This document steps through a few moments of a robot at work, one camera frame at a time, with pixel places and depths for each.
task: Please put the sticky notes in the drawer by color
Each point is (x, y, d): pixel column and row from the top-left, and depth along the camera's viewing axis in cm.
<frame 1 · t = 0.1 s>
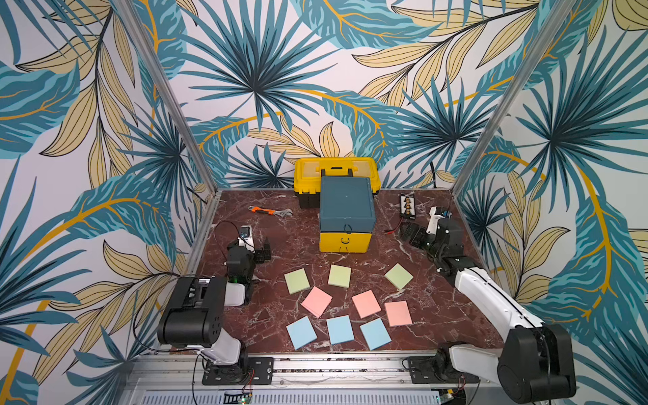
left hand: (253, 240, 92), fingers open
right hand: (412, 226, 85), fingers open
yellow black toolbox: (309, 170, 105), point 18 cm above the table
teal yellow drawer cabinet: (346, 221, 85), point 21 cm above the table
orange adjustable wrench: (283, 213, 112), on the table
black battery holder: (407, 206, 115), point 2 cm above the table
green sticky note left: (296, 280, 92), on the table
green sticky note middle: (339, 276, 95), on the table
green sticky note right: (399, 276, 94), on the table
pink sticky note left: (316, 301, 88), on the table
pink sticky note middle: (366, 304, 88), on the table
pink sticky note right: (397, 313, 88), on the table
blue sticky note left: (301, 332, 84), on the table
blue sticky note middle: (340, 330, 82), on the table
blue sticky note right: (375, 333, 81), on the table

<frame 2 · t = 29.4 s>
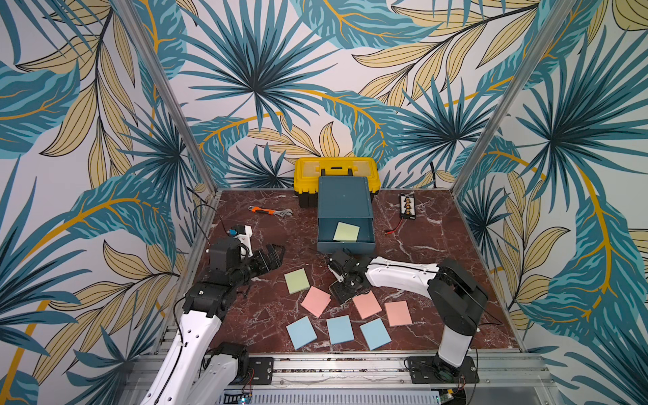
left hand: (274, 256, 73), fingers open
right hand: (342, 291, 89), fingers open
green sticky note right: (346, 233, 88), point 16 cm above the table
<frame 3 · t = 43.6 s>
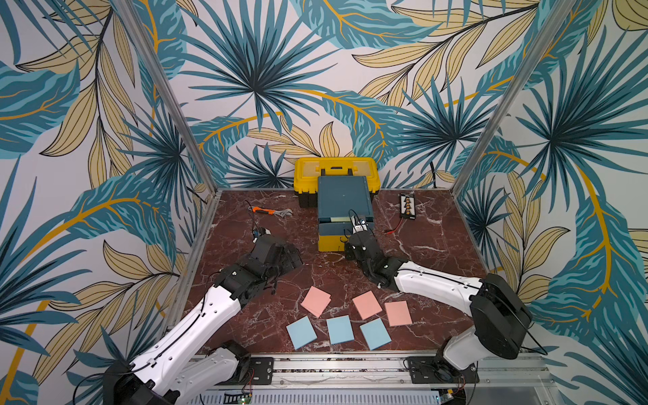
left hand: (288, 261, 77), fingers open
right hand: (352, 235, 86), fingers closed
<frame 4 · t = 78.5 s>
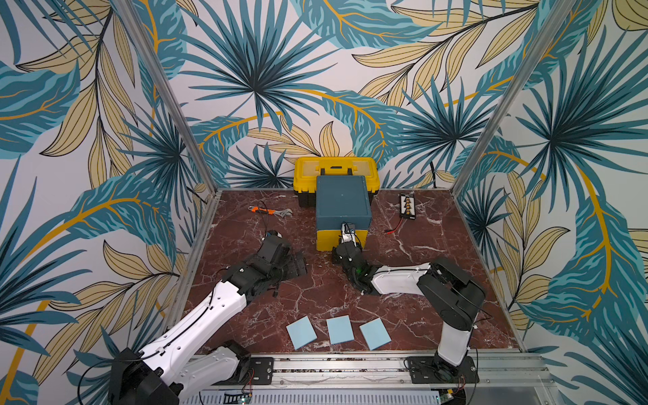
left hand: (293, 268, 78), fingers open
right hand: (339, 239, 92), fingers closed
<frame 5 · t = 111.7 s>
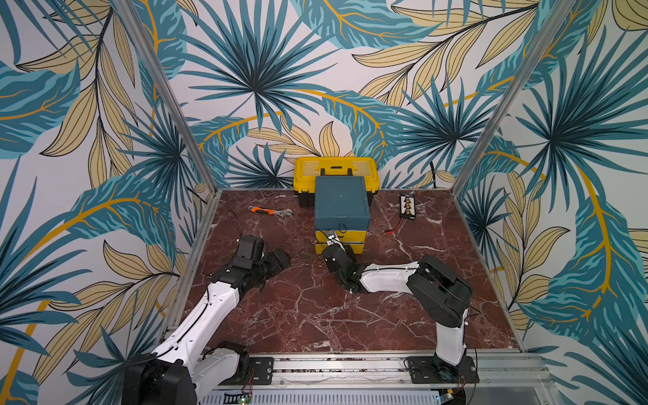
left hand: (281, 266, 82), fingers open
right hand: (337, 246, 94), fingers closed
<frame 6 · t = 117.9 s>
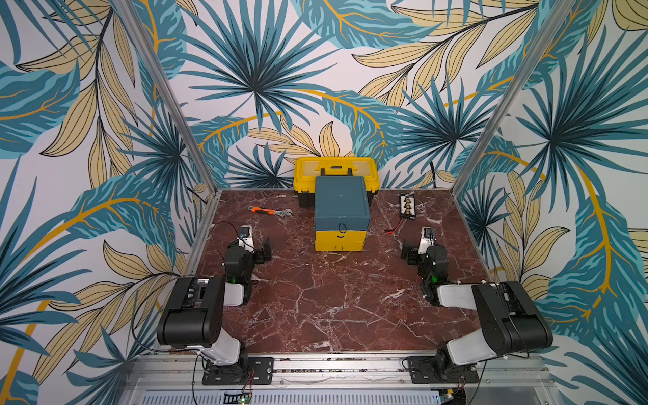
left hand: (255, 240, 92), fingers open
right hand: (420, 240, 92), fingers open
